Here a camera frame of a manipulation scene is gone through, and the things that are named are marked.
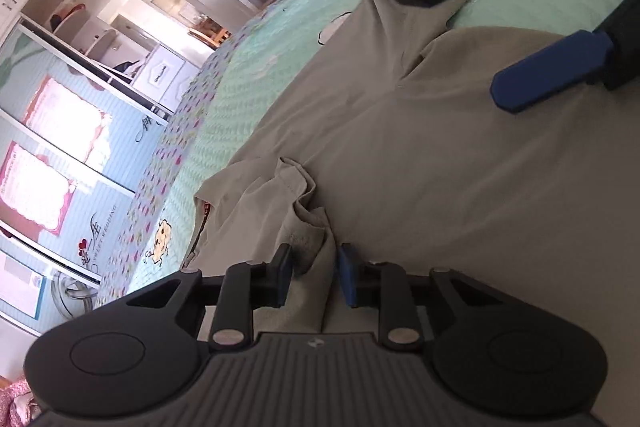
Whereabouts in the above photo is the grey t-shirt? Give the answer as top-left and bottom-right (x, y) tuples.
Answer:
(183, 0), (639, 426)

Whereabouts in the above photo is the white standing fan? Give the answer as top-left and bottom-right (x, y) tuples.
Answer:
(50, 272), (98, 321)

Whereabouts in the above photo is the mint quilted bee bedspread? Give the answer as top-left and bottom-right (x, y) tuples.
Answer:
(125, 0), (622, 295)

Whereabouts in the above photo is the white drawer unit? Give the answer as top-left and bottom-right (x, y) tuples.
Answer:
(132, 46), (200, 113)

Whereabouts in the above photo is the pink fuzzy blanket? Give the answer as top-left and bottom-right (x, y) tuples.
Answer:
(0, 379), (40, 427)

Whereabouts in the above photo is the white sliding door wardrobe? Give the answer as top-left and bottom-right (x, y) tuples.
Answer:
(1, 0), (259, 336)

